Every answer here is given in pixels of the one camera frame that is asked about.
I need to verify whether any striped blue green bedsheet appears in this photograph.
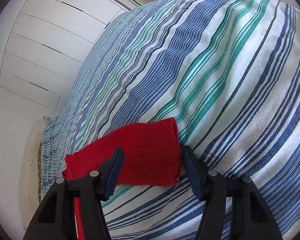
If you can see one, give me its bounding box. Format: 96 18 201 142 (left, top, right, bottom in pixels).
40 0 300 239

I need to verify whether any cream mattress edge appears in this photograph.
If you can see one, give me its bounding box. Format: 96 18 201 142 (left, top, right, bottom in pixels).
19 120 48 230

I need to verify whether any red knit sweater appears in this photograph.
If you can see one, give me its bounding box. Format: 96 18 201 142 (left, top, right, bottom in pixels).
61 116 182 187

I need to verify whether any white wardrobe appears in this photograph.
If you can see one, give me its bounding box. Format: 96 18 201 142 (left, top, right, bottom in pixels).
0 0 128 111

